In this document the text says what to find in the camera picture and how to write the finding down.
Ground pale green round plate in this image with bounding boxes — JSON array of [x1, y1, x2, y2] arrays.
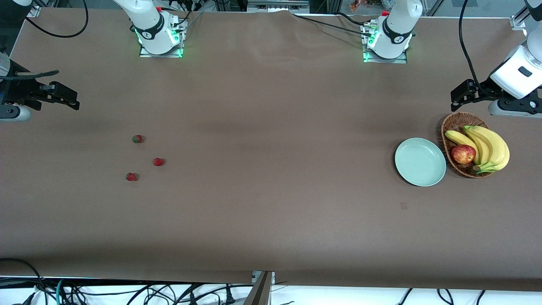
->
[[395, 138, 447, 187]]

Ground brown wicker basket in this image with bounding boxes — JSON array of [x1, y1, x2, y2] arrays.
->
[[441, 112, 496, 179]]

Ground yellow banana bunch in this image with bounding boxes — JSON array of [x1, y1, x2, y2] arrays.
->
[[445, 125, 510, 175]]

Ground red apple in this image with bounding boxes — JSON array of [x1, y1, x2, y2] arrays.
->
[[451, 144, 477, 165]]

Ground orange colourful toys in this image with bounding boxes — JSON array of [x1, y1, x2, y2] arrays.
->
[[349, 0, 382, 12]]

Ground brown table cover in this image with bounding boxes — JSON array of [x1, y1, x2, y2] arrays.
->
[[0, 8, 542, 293]]

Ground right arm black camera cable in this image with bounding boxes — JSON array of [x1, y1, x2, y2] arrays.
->
[[0, 0, 89, 82]]

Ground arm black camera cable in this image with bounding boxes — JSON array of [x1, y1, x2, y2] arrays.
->
[[459, 0, 494, 92], [0, 0, 89, 82]]

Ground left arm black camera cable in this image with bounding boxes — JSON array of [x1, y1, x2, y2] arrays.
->
[[459, 0, 494, 92]]

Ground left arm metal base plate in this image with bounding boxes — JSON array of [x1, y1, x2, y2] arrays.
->
[[362, 23, 408, 64]]

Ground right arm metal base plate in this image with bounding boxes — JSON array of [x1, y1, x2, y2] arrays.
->
[[139, 19, 187, 58]]

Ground short black base cable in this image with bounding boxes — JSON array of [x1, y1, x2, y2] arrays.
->
[[337, 12, 370, 26]]

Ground long black base cable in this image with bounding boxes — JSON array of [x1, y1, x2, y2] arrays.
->
[[292, 14, 374, 37]]

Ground thick black looped cable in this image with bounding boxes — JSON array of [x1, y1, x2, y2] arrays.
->
[[0, 258, 48, 305]]

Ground grey metal frame bar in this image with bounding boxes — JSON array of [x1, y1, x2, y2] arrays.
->
[[247, 0, 310, 13]]

